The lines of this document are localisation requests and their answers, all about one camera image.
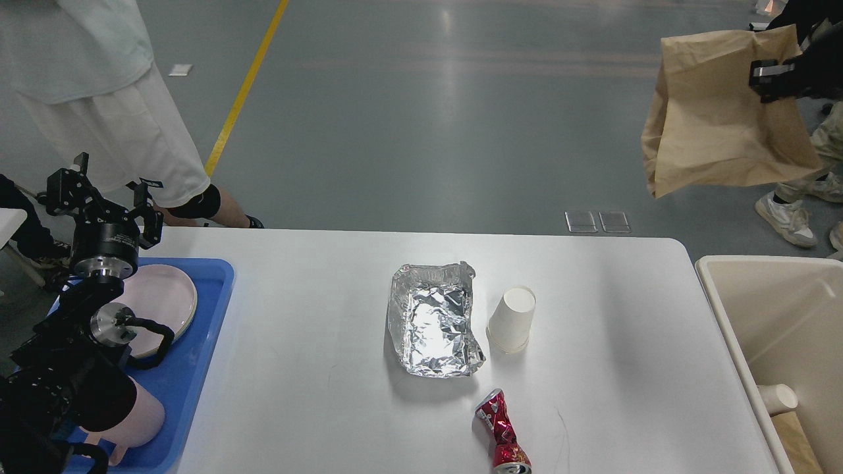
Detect black and white sneaker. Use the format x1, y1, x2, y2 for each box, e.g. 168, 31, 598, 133
1, 174, 71, 269

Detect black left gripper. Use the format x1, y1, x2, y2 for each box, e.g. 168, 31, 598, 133
45, 153, 163, 278

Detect pink plate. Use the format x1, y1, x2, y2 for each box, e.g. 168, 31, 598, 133
115, 264, 198, 349

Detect clear plastic piece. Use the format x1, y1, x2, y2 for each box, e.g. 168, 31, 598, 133
599, 212, 632, 234
565, 211, 598, 234

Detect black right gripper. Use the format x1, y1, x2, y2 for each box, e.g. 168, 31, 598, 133
749, 20, 842, 104

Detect pink mug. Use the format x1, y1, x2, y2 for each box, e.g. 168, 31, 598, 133
81, 377, 165, 466

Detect aluminium foil tray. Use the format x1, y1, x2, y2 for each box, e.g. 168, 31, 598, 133
386, 261, 485, 379

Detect brown paper bag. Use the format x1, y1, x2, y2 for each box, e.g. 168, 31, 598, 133
641, 25, 824, 198

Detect person in beige trousers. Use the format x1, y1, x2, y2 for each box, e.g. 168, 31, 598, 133
755, 101, 842, 248

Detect white paper cup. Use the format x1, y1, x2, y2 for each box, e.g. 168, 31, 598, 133
487, 285, 537, 354

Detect crushed red soda can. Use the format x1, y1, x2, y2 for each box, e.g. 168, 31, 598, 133
474, 388, 533, 473

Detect white cup inside bin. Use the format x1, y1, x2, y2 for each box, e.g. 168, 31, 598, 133
756, 384, 799, 417

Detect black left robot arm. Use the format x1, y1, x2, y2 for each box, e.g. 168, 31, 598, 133
2, 152, 175, 473

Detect beige plastic bin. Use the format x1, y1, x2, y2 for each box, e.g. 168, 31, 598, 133
695, 255, 842, 473

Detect blue plastic tray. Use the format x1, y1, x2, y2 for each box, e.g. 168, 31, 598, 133
46, 257, 236, 473

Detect person in white shorts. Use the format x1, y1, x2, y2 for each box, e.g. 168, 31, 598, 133
2, 1, 263, 228

